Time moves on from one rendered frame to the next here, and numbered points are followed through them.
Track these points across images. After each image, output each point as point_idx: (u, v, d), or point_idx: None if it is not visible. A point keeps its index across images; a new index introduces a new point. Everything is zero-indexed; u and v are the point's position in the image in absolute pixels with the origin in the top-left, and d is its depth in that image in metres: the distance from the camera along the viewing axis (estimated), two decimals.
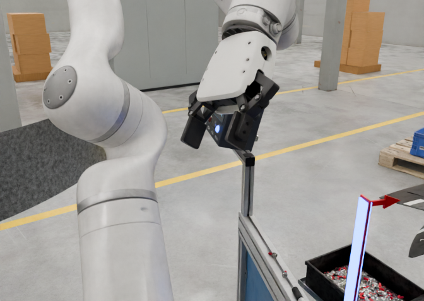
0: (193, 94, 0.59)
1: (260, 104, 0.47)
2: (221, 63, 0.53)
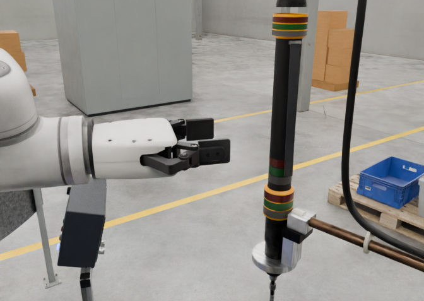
0: (166, 161, 0.43)
1: None
2: (131, 128, 0.48)
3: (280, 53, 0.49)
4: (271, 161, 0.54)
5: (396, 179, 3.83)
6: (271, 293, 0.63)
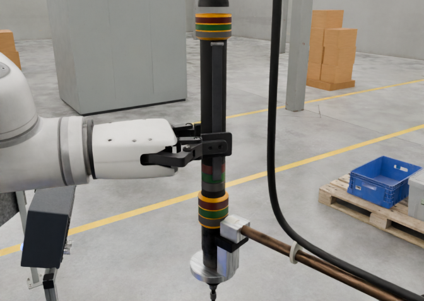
0: (176, 155, 0.45)
1: (180, 130, 0.55)
2: (131, 128, 0.48)
3: (203, 55, 0.47)
4: (202, 166, 0.52)
5: (387, 178, 3.80)
6: None
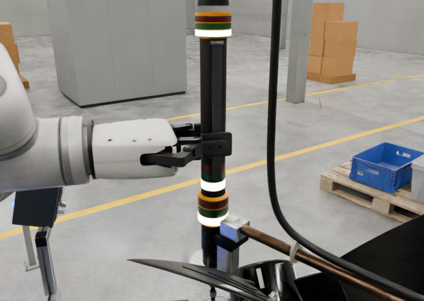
0: (176, 155, 0.45)
1: (180, 130, 0.55)
2: (131, 128, 0.48)
3: (203, 54, 0.47)
4: (202, 166, 0.52)
5: (390, 165, 3.75)
6: (214, 300, 0.61)
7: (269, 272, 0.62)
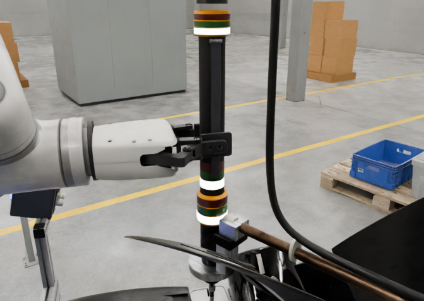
0: (176, 156, 0.45)
1: (180, 130, 0.55)
2: (131, 129, 0.48)
3: (202, 52, 0.47)
4: (200, 165, 0.52)
5: (390, 163, 3.74)
6: (213, 293, 0.61)
7: (269, 258, 0.61)
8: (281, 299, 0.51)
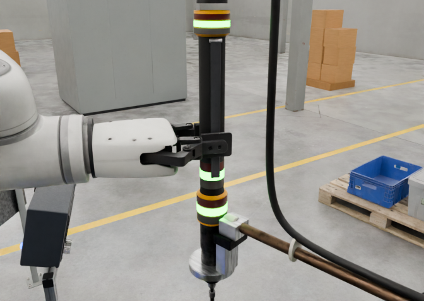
0: (176, 155, 0.45)
1: (180, 130, 0.55)
2: (132, 127, 0.48)
3: (202, 52, 0.47)
4: (200, 164, 0.52)
5: (387, 178, 3.80)
6: None
7: None
8: None
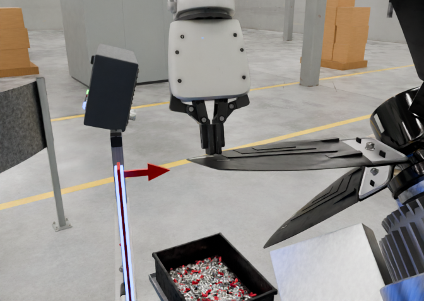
0: (242, 98, 0.53)
1: (192, 113, 0.51)
2: None
3: None
4: None
5: None
6: None
7: None
8: None
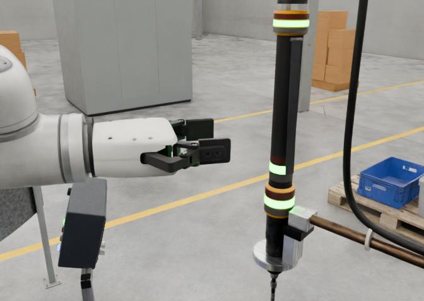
0: (166, 159, 0.43)
1: None
2: (132, 127, 0.48)
3: (281, 50, 0.49)
4: (272, 158, 0.54)
5: (396, 179, 3.83)
6: (272, 291, 0.63)
7: None
8: None
